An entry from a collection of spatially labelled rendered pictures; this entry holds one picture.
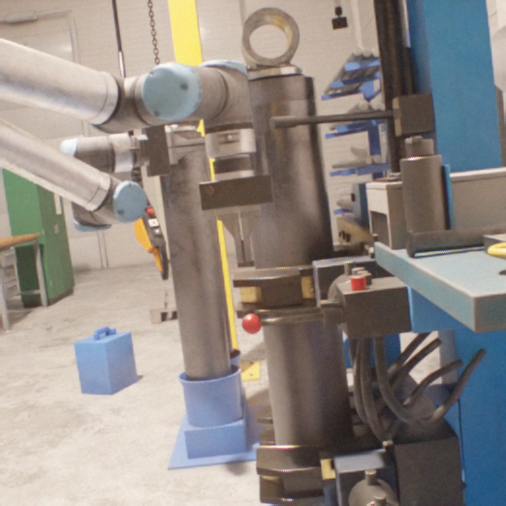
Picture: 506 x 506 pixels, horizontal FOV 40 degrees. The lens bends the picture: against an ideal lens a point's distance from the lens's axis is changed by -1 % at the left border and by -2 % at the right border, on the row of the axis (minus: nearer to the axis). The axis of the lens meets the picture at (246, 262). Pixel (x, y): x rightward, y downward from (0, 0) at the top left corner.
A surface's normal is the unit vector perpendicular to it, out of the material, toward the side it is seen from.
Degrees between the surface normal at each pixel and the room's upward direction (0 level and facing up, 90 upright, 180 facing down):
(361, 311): 90
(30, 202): 90
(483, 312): 90
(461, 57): 90
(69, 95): 121
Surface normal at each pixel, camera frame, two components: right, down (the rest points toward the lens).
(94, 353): -0.44, 0.15
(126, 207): 0.72, 0.04
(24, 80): 0.71, 0.50
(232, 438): -0.01, 0.11
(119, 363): 0.89, -0.06
